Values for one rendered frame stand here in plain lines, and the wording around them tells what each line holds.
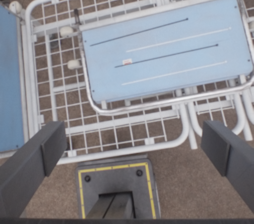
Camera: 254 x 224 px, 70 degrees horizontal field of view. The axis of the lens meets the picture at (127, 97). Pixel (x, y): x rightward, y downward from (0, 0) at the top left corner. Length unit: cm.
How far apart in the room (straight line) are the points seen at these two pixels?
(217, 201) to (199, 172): 21
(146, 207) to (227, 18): 100
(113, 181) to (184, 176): 52
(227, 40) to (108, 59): 51
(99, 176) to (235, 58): 91
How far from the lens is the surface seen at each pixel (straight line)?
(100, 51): 86
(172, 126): 134
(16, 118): 99
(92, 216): 95
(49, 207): 165
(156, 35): 85
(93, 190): 116
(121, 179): 111
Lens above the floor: 133
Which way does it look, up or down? 78 degrees down
